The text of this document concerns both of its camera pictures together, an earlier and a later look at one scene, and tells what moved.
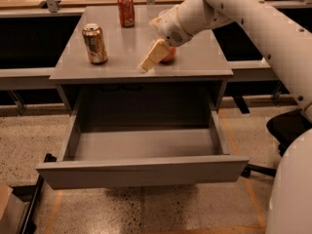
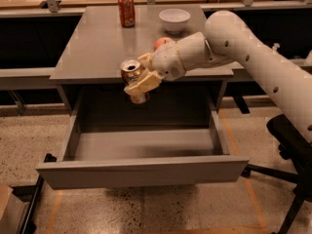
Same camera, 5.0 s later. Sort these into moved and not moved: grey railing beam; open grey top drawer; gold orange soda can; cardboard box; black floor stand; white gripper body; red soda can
Moved: white gripper body; gold orange soda can
Not moved: black floor stand; open grey top drawer; red soda can; cardboard box; grey railing beam
